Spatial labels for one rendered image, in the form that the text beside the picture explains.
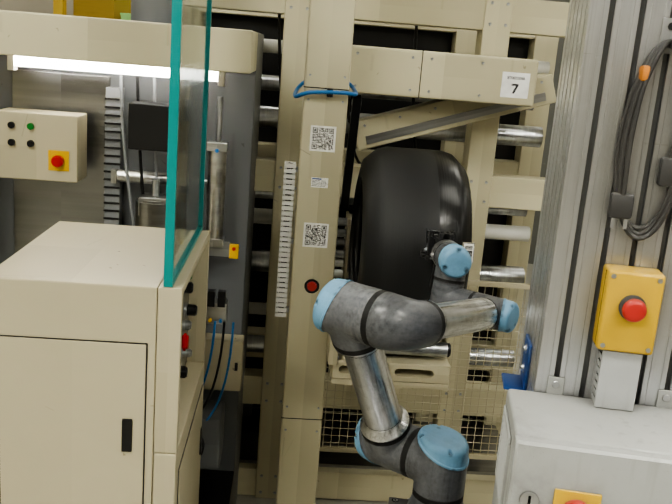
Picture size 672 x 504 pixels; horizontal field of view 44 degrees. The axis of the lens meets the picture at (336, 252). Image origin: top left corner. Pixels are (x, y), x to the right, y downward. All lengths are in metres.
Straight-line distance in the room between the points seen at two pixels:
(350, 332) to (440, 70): 1.29
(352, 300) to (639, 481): 0.64
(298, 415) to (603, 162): 1.58
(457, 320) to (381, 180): 0.74
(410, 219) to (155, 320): 0.87
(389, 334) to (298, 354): 1.03
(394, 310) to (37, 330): 0.73
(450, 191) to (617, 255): 1.04
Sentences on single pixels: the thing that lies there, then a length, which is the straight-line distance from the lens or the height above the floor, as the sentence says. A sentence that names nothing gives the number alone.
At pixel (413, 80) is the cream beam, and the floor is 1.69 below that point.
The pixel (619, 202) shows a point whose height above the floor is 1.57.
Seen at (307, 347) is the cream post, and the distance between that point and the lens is 2.60.
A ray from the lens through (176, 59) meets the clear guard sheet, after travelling 1.65.
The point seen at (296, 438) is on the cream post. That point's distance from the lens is 2.72.
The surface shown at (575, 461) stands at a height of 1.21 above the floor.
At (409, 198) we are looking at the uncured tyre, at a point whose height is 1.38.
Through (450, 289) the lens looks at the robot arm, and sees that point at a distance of 1.99.
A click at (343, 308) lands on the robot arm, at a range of 1.64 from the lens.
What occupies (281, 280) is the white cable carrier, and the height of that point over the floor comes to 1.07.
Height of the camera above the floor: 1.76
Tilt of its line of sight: 14 degrees down
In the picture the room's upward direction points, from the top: 5 degrees clockwise
